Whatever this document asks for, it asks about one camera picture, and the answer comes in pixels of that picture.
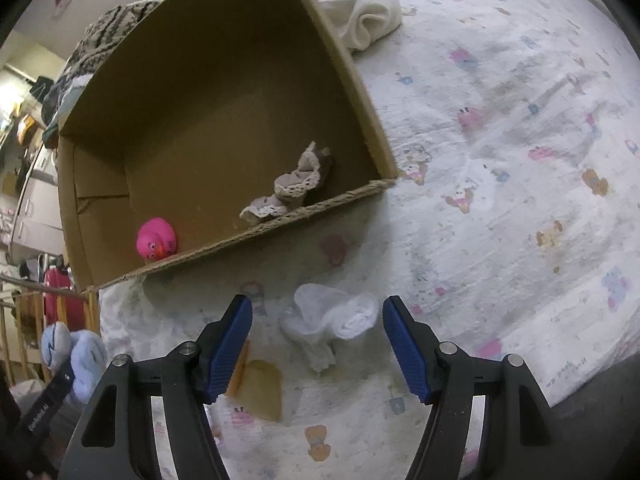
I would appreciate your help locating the printed white bed sheet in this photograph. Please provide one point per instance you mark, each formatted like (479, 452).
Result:
(500, 160)

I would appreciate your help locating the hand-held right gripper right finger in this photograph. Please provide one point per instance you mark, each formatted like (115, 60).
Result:
(406, 355)

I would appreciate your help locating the white cabinet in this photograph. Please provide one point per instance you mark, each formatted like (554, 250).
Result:
(37, 200)

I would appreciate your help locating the cream cloth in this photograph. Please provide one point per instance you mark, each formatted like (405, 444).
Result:
(370, 15)

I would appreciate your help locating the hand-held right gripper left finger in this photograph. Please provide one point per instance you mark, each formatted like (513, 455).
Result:
(227, 355)

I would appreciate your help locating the pink rubber duck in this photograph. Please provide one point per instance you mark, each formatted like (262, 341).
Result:
(157, 237)

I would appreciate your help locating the brown cardboard box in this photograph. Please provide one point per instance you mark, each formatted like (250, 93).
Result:
(200, 85)

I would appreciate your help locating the wooden rail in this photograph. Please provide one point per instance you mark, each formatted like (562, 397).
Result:
(30, 290)

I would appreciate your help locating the beige lace-trimmed cloth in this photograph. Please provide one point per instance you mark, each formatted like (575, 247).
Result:
(300, 180)

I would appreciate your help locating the white sock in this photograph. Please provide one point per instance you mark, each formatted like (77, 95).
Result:
(340, 317)

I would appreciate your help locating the patterned knit blanket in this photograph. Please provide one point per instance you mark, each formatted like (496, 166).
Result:
(100, 35)

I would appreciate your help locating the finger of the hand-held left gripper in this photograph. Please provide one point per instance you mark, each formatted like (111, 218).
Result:
(42, 410)

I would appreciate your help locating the red suitcase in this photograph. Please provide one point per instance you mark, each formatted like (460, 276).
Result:
(57, 300)

